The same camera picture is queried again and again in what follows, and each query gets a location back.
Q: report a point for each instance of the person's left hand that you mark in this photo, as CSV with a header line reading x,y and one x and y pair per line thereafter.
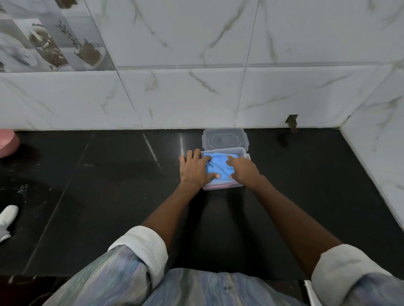
x,y
194,171

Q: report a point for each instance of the person's right hand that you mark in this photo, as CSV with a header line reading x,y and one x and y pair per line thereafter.
x,y
244,171

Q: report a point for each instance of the blue rubber glove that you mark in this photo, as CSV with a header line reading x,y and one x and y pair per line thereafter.
x,y
219,167

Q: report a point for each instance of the transparent plastic box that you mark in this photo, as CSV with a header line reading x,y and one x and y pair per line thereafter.
x,y
221,186

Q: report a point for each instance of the pink rubber glove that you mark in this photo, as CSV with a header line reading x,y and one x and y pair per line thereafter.
x,y
217,186

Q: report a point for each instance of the transparent box lid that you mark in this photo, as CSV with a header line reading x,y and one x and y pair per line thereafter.
x,y
225,138

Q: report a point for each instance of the person's left forearm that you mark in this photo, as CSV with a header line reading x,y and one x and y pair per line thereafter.
x,y
172,214

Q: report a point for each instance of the person's right forearm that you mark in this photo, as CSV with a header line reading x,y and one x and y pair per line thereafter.
x,y
293,223

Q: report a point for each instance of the blue streaked shirt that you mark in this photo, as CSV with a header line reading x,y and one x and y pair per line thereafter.
x,y
214,287

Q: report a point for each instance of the pink bowl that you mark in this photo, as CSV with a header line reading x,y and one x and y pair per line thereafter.
x,y
8,143

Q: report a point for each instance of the white squeezed tube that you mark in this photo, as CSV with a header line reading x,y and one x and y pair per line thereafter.
x,y
6,220

